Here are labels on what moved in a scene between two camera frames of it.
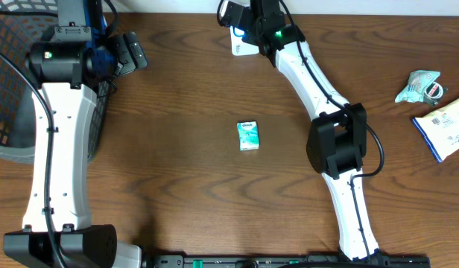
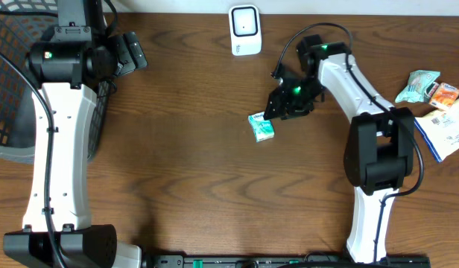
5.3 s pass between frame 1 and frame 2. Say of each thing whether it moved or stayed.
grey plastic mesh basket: stayed
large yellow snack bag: stayed
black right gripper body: moved
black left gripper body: stayed
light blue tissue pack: moved
